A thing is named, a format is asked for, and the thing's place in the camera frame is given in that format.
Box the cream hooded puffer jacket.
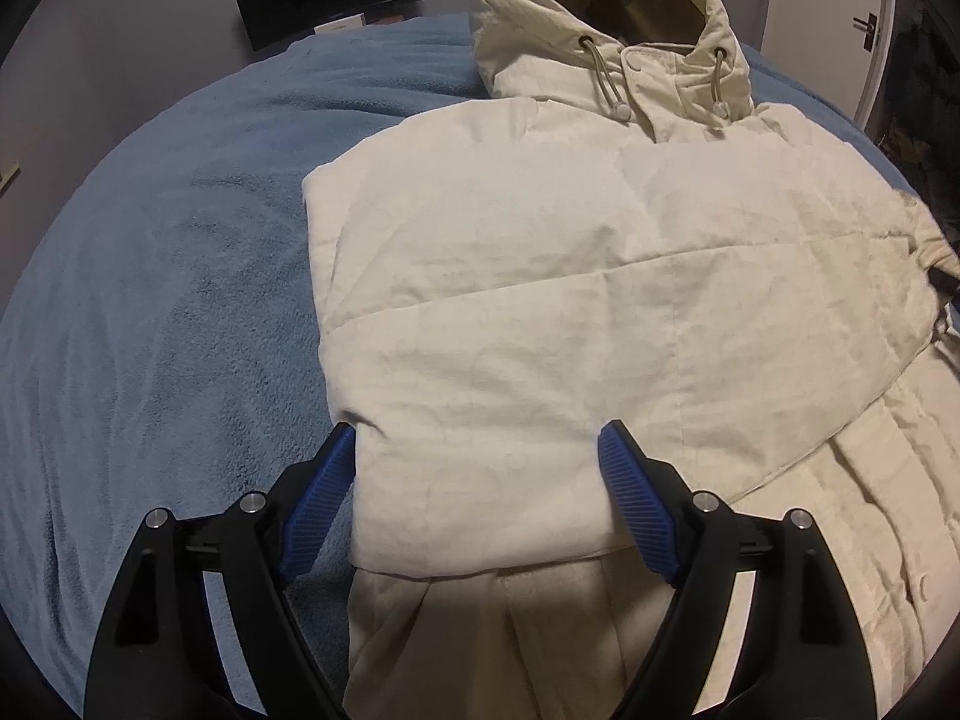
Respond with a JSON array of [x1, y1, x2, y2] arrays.
[[302, 0, 958, 718]]

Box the dark cluttered clothes rack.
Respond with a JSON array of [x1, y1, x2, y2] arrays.
[[875, 0, 958, 227]]

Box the blue fleece bed blanket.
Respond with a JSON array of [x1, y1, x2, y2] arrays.
[[0, 10, 925, 720]]

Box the white box on desk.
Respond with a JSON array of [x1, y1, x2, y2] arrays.
[[314, 13, 366, 34]]

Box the white door with handle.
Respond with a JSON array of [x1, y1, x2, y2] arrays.
[[760, 0, 896, 127]]

